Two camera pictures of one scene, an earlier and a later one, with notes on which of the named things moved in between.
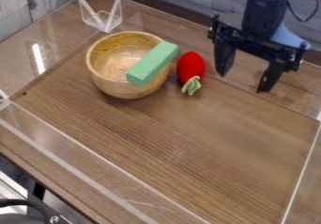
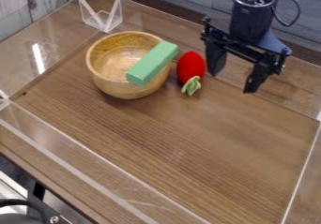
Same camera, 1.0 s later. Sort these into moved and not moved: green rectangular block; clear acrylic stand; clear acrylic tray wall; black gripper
Moved: black gripper
Not moved: clear acrylic tray wall; clear acrylic stand; green rectangular block
